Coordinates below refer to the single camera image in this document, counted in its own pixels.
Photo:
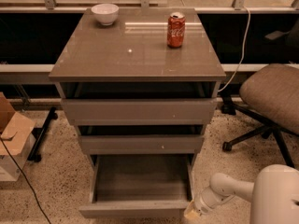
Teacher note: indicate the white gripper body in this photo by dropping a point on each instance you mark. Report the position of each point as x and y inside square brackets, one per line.
[205, 202]

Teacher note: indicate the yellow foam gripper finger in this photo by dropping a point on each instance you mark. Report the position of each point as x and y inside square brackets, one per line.
[191, 211]

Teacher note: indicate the grey bottom drawer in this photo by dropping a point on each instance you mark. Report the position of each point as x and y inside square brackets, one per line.
[140, 186]

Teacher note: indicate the grey drawer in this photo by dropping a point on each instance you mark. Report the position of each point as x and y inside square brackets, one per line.
[140, 144]
[140, 186]
[138, 112]

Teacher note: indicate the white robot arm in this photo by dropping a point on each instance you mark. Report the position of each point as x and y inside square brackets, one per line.
[273, 196]

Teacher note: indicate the grey top drawer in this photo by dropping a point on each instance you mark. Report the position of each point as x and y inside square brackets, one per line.
[138, 112]

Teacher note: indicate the grey middle drawer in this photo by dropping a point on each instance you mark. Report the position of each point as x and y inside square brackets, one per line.
[140, 144]

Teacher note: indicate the grey drawer cabinet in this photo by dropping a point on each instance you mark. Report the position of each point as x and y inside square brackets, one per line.
[130, 60]

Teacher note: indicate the brown office chair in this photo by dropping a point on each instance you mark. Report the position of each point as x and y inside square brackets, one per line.
[272, 94]

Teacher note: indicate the black stand foot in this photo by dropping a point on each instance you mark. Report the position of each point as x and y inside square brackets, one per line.
[39, 135]

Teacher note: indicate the red Coca-Cola can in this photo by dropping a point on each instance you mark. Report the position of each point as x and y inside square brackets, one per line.
[175, 30]

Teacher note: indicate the cardboard box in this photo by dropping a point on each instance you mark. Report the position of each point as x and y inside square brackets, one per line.
[17, 140]

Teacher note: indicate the white ceramic bowl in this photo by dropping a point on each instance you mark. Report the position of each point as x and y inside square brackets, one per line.
[105, 14]

